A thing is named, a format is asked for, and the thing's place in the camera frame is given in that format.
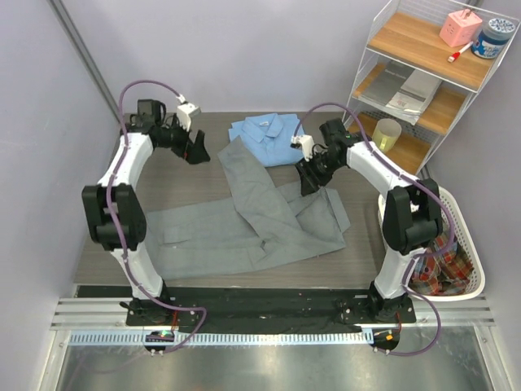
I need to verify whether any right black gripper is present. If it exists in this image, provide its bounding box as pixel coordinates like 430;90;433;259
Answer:
296;151;344;196

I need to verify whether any purple cable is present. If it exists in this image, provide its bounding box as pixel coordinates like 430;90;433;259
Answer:
104;79;208;354
291;101;457;358

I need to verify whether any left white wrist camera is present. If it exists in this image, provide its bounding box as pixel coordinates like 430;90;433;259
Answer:
176;102;201;132

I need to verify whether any white wire wooden shelf rack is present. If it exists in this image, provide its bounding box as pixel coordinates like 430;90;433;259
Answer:
343;1;520;174

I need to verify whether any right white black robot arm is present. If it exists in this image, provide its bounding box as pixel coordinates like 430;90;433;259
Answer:
291;119;443;322

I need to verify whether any red white marker pen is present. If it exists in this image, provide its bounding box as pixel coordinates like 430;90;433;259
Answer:
447;41;473;63

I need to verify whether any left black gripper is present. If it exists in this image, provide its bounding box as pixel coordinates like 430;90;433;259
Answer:
156;115;210;165

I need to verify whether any light blue shirt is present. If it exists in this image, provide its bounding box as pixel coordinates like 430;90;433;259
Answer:
228;113;303;167

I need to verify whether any yellow translucent cup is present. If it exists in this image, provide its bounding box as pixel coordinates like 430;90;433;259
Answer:
371;118;402;154

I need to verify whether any grey long sleeve shirt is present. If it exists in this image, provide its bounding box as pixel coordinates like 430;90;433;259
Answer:
145;139;351;280

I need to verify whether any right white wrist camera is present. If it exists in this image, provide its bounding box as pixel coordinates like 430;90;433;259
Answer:
291;134;314;161

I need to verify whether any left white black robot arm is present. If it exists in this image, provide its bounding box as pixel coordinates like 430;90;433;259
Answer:
81;99;210;325

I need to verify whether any red plaid shirt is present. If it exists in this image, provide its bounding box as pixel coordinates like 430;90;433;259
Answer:
409;240;474;297

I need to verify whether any blue white lidded jar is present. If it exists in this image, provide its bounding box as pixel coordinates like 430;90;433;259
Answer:
471;18;516;59

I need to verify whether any white plastic laundry basket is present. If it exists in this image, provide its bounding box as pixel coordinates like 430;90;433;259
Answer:
370;187;485;302

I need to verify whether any white slotted cable duct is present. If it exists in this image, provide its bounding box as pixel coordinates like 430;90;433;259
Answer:
68;329;374;347

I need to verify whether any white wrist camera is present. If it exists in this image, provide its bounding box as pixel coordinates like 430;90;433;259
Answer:
291;134;314;161
176;102;201;132

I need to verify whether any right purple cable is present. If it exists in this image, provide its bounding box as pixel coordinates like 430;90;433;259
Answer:
291;101;457;358

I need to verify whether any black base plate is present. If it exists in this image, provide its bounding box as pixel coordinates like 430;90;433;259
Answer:
121;287;416;333

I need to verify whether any pink cube power socket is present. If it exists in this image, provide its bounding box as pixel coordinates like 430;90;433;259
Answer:
439;8;483;47

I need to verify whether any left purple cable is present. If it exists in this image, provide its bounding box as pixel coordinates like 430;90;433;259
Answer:
104;79;208;354

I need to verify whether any grey booklet stack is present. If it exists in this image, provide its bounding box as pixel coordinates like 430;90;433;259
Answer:
358;61;441;125

